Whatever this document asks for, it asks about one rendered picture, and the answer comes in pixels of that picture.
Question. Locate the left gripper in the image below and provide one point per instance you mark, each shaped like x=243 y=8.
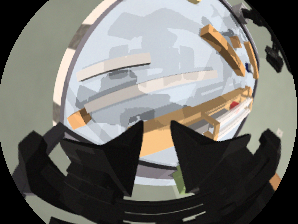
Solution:
x=277 y=59

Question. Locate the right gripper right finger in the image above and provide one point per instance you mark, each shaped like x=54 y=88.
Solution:
x=199 y=155

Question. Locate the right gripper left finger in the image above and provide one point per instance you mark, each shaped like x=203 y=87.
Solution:
x=118 y=157

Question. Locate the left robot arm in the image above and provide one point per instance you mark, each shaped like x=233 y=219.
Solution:
x=252 y=15

